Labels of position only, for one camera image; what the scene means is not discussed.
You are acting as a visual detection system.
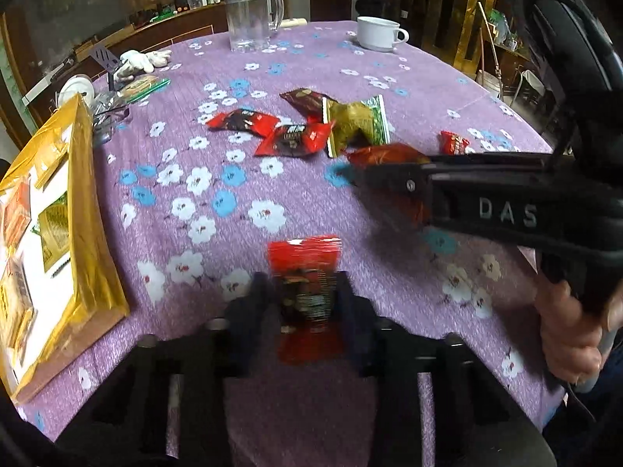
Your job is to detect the plain yellow snack packet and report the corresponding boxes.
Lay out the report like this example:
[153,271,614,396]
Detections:
[0,258,37,351]

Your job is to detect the clear glass mug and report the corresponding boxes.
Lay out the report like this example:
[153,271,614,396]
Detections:
[223,0,284,53]

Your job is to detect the clear plastic wrappers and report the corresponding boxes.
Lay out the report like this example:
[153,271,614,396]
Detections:
[90,92,132,147]

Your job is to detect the dark brown snack packet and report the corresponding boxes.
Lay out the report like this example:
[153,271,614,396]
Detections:
[280,86,332,120]

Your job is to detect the green yellow biscuit packet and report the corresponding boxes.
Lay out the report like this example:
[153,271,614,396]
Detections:
[119,75,171,105]

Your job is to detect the purple floral tablecloth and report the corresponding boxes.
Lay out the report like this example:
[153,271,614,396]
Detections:
[14,19,585,467]

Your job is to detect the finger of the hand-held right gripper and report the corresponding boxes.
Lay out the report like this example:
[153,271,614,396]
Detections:
[350,162,431,227]

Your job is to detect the person's right hand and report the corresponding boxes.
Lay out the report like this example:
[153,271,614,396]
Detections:
[534,279,623,385]

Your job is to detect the orange-red snack packet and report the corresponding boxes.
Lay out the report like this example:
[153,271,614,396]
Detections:
[345,142,431,227]

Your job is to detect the small red candy packet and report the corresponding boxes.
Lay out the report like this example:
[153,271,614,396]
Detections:
[439,130,472,155]

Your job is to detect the white glove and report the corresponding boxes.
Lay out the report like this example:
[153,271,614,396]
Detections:
[117,49,171,83]

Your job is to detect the broom pole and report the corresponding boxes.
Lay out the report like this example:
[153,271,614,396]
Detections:
[477,1,504,95]

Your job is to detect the black slotted stand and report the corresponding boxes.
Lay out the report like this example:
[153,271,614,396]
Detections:
[90,43,122,91]

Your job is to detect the white jar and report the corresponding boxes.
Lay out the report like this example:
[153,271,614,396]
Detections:
[57,74,95,108]

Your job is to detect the orange cracker packet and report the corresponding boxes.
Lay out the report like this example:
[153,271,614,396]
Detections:
[2,180,32,249]

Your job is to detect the white cup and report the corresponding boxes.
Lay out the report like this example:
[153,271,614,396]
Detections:
[357,16,410,53]

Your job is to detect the red black snack packet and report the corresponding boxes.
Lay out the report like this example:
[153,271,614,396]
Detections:
[206,108,280,137]
[267,236,344,365]
[253,119,336,158]

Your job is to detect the white bucket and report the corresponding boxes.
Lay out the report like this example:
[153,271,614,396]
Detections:
[476,69,502,98]

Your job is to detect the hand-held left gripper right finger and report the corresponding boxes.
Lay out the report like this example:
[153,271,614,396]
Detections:
[336,272,556,467]

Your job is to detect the cardboard box with yellow tape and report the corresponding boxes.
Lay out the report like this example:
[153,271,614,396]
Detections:
[0,93,131,404]

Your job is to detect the green gold snack packet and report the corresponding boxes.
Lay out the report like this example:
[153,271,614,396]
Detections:
[32,192,71,278]

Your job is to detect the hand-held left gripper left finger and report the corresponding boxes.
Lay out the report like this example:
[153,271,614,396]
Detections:
[56,272,283,467]

